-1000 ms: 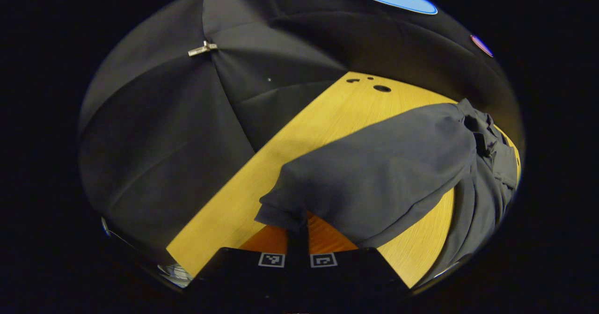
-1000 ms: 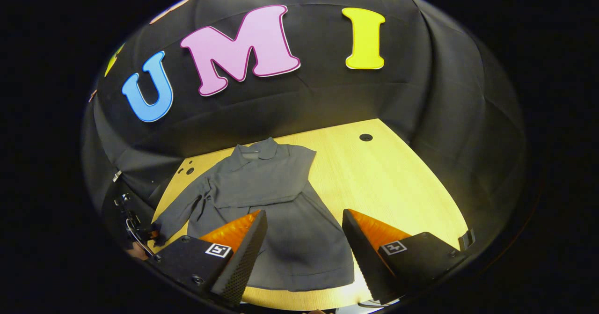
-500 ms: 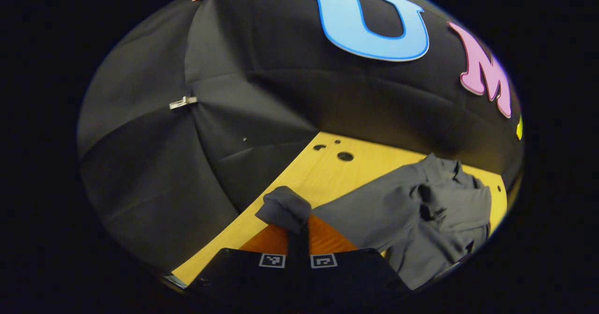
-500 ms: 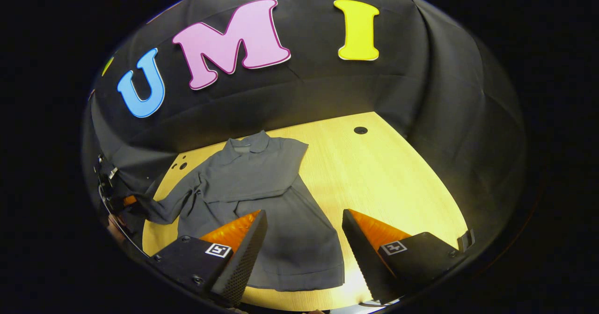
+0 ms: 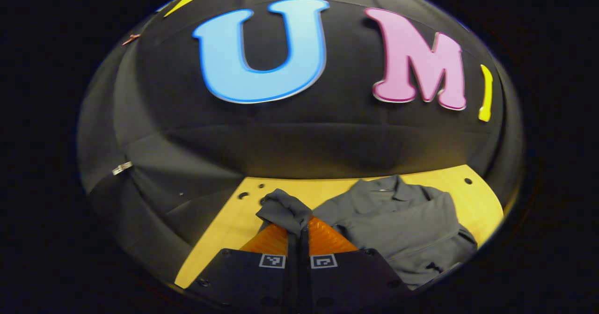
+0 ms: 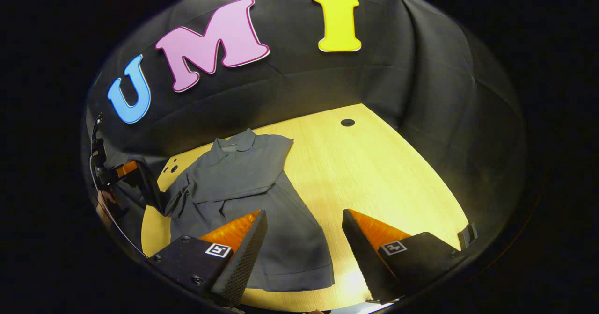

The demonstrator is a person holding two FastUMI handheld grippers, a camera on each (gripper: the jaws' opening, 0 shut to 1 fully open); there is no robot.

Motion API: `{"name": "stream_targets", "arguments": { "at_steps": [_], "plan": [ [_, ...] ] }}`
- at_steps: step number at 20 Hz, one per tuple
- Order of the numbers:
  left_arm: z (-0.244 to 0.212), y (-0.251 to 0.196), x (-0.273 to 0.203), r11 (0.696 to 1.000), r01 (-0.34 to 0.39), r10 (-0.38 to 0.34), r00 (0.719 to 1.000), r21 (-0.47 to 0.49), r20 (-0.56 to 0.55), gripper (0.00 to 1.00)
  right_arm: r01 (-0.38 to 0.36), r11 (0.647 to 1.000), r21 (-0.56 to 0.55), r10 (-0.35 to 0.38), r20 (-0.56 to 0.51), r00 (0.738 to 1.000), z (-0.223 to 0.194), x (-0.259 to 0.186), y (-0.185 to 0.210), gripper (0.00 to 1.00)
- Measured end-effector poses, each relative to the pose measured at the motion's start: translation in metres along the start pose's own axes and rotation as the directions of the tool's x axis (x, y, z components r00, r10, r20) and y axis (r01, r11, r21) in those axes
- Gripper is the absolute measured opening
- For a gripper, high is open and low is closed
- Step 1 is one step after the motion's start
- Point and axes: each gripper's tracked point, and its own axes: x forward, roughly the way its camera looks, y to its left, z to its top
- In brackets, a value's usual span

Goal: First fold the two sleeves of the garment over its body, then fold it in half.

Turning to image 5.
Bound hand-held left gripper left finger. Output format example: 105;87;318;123
187;223;300;312

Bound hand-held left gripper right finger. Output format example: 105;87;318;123
299;216;412;312

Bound grey long-sleeved shirt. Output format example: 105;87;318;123
256;175;479;290

